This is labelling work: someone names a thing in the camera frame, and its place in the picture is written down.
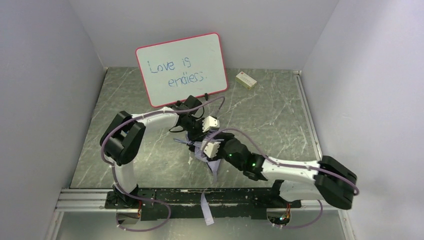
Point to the white and black folding umbrella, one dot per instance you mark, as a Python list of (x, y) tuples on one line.
[(213, 166)]

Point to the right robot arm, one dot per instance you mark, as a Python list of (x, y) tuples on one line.
[(324, 179)]

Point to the red framed whiteboard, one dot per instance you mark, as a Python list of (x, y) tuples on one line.
[(173, 70)]

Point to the aluminium frame rail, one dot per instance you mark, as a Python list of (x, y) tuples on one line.
[(273, 115)]

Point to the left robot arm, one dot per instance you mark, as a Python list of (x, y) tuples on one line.
[(121, 141)]

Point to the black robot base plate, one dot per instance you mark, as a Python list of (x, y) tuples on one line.
[(175, 203)]

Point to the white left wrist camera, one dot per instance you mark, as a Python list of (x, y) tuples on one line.
[(210, 123)]

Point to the small cream cardboard box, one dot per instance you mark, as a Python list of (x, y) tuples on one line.
[(245, 80)]

